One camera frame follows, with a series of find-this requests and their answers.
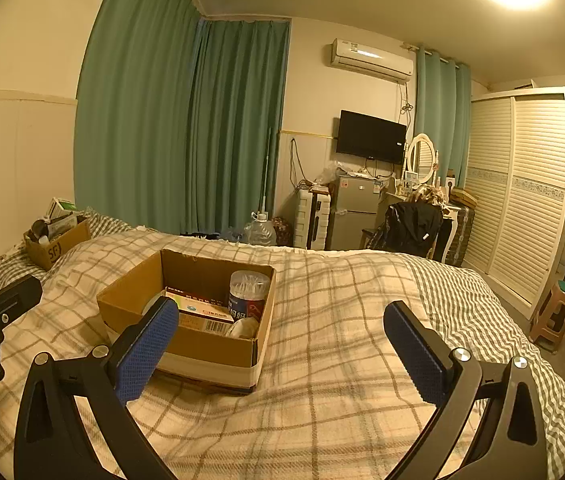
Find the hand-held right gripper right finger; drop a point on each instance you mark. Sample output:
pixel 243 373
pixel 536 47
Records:
pixel 412 355

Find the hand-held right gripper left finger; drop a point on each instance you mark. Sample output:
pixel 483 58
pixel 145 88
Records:
pixel 147 350

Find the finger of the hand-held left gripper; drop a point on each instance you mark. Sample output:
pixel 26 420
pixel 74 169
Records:
pixel 12 300

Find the large cardboard box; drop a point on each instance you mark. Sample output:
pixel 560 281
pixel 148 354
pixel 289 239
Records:
pixel 212 347

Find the tan medicine box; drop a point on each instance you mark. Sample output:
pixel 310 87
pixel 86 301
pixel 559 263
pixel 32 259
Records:
pixel 202 310

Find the clear jar with blue label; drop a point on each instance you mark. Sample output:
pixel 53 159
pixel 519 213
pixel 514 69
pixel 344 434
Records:
pixel 247 300

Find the black round item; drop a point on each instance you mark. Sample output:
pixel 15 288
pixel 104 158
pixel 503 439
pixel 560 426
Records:
pixel 40 230

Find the small printed cardboard box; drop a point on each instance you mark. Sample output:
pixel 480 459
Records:
pixel 62 245

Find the green checked bed sheet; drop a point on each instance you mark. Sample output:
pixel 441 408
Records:
pixel 462 300

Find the beige plaid blanket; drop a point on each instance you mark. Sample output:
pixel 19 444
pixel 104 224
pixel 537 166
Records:
pixel 337 310

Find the green and white carton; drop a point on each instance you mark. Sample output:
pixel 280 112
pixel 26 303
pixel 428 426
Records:
pixel 65 207

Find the black jacket on chair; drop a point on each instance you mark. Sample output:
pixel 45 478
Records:
pixel 407 227

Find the brown suitcase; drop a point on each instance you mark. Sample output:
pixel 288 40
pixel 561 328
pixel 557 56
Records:
pixel 462 225

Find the plastic stool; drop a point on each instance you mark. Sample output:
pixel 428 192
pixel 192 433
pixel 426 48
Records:
pixel 555 315

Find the silver small fridge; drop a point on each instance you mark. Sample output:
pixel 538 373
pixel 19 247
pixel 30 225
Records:
pixel 355 210

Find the clear water jug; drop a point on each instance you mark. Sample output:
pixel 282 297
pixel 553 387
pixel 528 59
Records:
pixel 260 232

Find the white ribbed suitcase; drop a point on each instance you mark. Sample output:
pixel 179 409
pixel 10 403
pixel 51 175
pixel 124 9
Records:
pixel 312 220

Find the dark patterned bag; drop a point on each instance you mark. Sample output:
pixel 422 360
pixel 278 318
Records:
pixel 282 232

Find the white louvered wardrobe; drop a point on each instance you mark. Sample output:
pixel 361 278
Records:
pixel 522 195

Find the white oval mirror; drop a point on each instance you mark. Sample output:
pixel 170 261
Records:
pixel 421 157

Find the clear plastic bag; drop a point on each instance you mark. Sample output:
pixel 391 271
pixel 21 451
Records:
pixel 327 172

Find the white mop pole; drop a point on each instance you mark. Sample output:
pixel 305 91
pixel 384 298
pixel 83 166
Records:
pixel 266 175

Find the wide green curtain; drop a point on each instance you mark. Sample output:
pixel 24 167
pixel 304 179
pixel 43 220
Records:
pixel 132 110
pixel 237 125

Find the narrow green curtain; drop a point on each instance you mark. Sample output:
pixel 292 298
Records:
pixel 440 110

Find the white air conditioner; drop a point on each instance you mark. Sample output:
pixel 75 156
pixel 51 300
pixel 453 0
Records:
pixel 372 57

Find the black wall television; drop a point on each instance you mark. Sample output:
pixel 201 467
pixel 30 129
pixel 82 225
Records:
pixel 370 135

